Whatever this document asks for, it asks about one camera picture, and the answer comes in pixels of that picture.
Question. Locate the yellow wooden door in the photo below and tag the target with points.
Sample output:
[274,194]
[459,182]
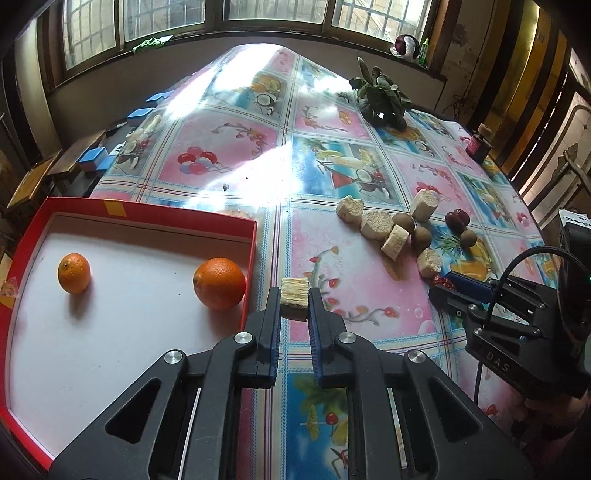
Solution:
[531,92]

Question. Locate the green potted plant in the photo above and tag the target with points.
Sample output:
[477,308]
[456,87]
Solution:
[383,97]

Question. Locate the green cloth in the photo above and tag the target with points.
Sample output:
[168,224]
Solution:
[150,44]

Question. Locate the wooden bench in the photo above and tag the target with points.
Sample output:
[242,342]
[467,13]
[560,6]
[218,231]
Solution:
[78,154]

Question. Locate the blue box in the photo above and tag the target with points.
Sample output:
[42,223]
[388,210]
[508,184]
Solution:
[140,114]
[94,158]
[161,97]

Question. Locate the green bottle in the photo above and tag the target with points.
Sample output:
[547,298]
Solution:
[424,50]

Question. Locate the dark red jar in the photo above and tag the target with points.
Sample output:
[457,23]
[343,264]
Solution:
[478,145]

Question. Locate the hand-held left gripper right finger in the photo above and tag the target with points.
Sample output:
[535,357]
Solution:
[315,341]

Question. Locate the black box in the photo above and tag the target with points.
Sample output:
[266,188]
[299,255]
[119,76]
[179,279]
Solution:
[115,129]

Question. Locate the wooden chair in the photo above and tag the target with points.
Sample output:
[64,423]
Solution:
[32,182]

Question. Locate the red cardboard tray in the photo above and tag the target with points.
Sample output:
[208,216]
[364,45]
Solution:
[115,346]

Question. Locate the printed plastic tablecloth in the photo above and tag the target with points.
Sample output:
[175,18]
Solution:
[351,277]

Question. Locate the small orange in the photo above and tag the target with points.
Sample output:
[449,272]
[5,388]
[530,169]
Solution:
[74,273]

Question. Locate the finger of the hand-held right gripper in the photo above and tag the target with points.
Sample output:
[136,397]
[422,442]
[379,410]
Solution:
[471,285]
[455,300]

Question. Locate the window with metal grille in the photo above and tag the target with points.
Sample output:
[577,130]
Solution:
[92,27]

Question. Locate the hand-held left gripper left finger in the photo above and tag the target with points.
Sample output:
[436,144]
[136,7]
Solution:
[275,332]

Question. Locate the large orange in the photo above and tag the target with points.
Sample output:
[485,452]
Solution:
[219,283]

